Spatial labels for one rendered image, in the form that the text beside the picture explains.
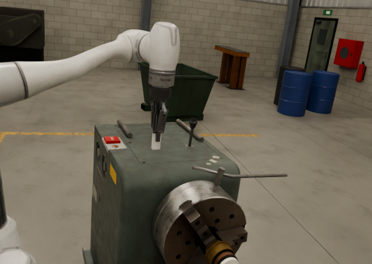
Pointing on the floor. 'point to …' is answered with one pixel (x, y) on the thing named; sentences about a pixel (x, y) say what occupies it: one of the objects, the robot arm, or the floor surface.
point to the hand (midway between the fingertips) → (156, 140)
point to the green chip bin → (182, 92)
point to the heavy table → (232, 66)
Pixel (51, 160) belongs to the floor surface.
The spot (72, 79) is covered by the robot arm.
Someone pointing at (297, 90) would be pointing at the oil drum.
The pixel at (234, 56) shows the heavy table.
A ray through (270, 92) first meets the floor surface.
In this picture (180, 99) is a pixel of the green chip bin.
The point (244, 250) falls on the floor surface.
